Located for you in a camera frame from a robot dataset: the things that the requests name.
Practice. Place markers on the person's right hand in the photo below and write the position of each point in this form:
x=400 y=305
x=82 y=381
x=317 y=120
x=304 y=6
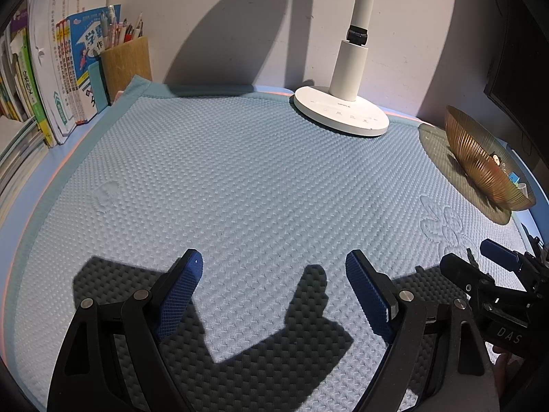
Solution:
x=502 y=364

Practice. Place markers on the brown cork pen holder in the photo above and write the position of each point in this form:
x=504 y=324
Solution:
x=126 y=68

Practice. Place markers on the small pink eraser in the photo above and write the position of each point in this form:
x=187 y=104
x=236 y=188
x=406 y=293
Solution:
x=119 y=96

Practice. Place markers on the white desk lamp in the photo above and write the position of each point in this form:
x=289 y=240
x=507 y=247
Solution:
x=343 y=111

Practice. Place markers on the gold ribbed bowl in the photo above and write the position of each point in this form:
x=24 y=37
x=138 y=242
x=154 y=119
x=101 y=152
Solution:
x=476 y=154

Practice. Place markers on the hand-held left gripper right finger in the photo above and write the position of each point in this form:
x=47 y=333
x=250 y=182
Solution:
x=371 y=292

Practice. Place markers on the teal folder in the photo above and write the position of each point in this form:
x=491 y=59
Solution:
x=96 y=86

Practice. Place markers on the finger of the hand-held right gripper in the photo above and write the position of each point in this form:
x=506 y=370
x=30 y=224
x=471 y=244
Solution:
x=459 y=272
x=497 y=252

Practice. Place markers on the small red black toy figure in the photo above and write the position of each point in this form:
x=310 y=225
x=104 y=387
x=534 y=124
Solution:
x=496 y=158

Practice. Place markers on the black monitor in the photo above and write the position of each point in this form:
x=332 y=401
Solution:
x=523 y=73

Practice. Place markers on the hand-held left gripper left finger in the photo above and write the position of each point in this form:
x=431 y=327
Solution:
x=180 y=292

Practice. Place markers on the blue quilted mat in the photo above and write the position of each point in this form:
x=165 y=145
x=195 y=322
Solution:
x=257 y=180

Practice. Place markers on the pile of flat notebooks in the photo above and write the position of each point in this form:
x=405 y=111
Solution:
x=19 y=158

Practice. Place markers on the bunch of pens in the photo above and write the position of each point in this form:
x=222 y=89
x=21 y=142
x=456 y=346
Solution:
x=120 y=30

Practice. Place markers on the row of upright books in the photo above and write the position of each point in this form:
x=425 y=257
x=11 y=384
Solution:
x=47 y=64

